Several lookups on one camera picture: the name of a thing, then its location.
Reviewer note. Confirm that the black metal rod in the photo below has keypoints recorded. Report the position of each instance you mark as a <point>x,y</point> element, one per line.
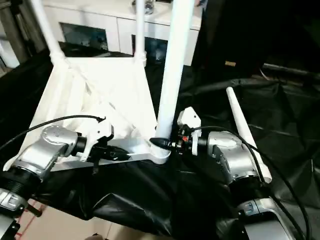
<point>292,68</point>

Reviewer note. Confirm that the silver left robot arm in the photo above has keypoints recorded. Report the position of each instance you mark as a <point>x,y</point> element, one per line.
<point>42,155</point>

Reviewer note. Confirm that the black metal floor frame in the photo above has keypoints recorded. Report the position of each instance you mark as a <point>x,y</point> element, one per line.
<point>33,208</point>

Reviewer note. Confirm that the black speaker cabinet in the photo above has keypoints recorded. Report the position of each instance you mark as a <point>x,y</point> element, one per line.
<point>230,32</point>

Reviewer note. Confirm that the white plastic table top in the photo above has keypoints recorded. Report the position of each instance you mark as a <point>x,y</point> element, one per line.
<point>87,87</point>

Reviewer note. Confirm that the dark bag of small parts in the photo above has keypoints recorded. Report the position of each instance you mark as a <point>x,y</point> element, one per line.
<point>149,6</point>

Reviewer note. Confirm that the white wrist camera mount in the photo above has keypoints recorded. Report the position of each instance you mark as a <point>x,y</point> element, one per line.
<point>100,132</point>
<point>190,117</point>

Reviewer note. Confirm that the white plastic table leg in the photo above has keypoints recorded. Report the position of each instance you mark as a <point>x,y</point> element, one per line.
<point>175,62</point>
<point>140,30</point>
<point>242,125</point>
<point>50,32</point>

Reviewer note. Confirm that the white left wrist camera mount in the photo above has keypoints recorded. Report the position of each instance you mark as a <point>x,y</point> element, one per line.
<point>100,132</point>

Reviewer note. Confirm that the small yellow label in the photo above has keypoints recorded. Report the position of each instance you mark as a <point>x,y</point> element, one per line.
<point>230,63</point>

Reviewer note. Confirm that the black plastic mat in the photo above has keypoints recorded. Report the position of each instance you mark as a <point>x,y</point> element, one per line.
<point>150,195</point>

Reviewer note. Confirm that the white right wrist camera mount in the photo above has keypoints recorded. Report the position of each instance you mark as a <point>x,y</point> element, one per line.
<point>190,117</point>

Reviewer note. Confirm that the dark brown rounded object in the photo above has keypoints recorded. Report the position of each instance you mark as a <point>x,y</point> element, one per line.
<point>96,237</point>

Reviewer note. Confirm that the grey metal tripod stand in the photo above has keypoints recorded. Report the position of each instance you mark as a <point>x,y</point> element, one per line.
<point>17,32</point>

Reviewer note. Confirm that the white sideboard cabinet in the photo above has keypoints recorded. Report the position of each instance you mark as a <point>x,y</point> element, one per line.
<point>100,17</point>

